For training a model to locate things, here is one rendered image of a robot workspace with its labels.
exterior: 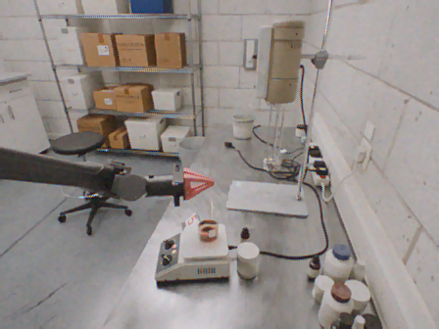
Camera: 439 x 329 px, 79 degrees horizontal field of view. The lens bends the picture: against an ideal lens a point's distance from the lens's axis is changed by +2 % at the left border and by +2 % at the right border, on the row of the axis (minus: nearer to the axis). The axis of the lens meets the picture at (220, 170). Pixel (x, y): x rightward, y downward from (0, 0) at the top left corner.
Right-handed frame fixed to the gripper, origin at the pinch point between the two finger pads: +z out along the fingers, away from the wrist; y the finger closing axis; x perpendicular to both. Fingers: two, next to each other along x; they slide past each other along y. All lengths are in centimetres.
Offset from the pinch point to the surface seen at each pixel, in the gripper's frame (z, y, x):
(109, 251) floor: -63, 84, 100
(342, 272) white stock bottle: 30.8, -15.5, 19.1
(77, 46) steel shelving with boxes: -105, 241, -16
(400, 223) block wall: 45.1, -12.0, 8.0
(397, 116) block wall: 50, 5, -13
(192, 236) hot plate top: -5.4, -0.3, 17.1
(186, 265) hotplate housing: -7.3, -8.1, 19.6
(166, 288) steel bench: -13.0, -9.1, 26.0
